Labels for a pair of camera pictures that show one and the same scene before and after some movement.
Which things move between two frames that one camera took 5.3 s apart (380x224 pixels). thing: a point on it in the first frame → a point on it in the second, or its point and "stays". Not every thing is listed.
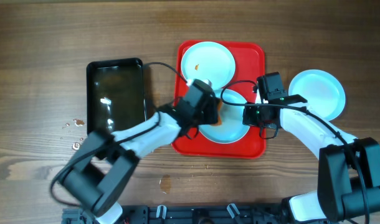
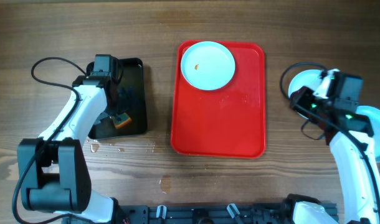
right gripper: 249,118 → 304,94
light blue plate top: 209,60 stays
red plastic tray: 249,58 stays
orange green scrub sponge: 219,113 → 121,119
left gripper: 212,115 → 128,98
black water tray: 115,94 stays
